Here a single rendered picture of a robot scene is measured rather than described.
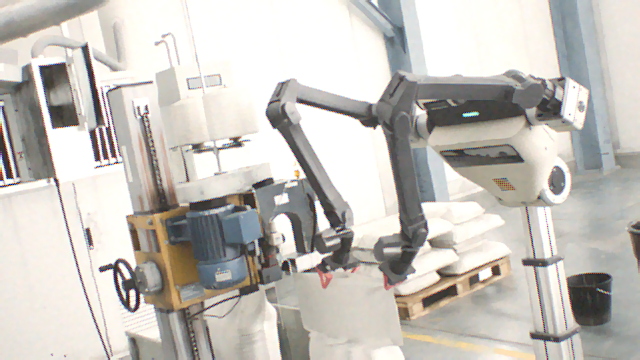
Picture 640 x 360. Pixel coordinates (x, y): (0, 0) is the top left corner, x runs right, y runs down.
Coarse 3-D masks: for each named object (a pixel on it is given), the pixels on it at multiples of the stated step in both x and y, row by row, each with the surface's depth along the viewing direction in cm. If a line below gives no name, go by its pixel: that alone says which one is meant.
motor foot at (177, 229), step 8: (176, 216) 236; (184, 216) 237; (168, 224) 234; (176, 224) 233; (184, 224) 232; (168, 232) 234; (176, 232) 236; (184, 232) 234; (176, 240) 234; (184, 240) 232
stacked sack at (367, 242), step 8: (432, 224) 539; (440, 224) 542; (448, 224) 546; (368, 232) 544; (376, 232) 537; (384, 232) 533; (392, 232) 527; (432, 232) 535; (440, 232) 541; (368, 240) 538; (376, 240) 530; (368, 248) 536
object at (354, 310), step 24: (312, 288) 247; (336, 288) 234; (360, 288) 229; (384, 288) 223; (312, 312) 252; (336, 312) 236; (360, 312) 230; (384, 312) 225; (312, 336) 251; (336, 336) 239; (360, 336) 232; (384, 336) 227
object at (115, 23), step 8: (120, 16) 543; (112, 24) 537; (120, 24) 537; (120, 32) 535; (40, 40) 451; (48, 40) 454; (56, 40) 459; (64, 40) 465; (72, 40) 471; (120, 40) 534; (32, 48) 448; (40, 48) 449; (72, 48) 473; (120, 48) 534; (32, 56) 448; (40, 56) 448; (96, 56) 490; (104, 56) 496; (120, 56) 533; (104, 64) 503; (112, 64) 506; (120, 64) 520
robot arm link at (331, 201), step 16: (288, 112) 217; (288, 128) 220; (288, 144) 224; (304, 144) 223; (304, 160) 223; (320, 176) 226; (320, 192) 227; (336, 192) 229; (336, 208) 228; (336, 224) 232
